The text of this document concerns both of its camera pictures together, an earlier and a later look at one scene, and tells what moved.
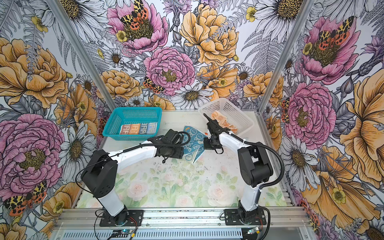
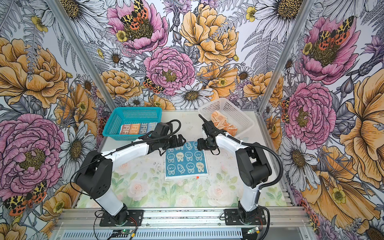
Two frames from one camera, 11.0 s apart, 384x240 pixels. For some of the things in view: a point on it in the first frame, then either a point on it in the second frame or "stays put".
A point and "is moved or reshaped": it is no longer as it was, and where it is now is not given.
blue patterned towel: x=195 y=148 is moved or reshaped
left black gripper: x=178 y=153 → x=175 y=143
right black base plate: x=232 y=217 stays put
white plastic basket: x=238 y=118 stays put
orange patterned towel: x=224 y=122 stays put
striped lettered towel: x=139 y=128 stays put
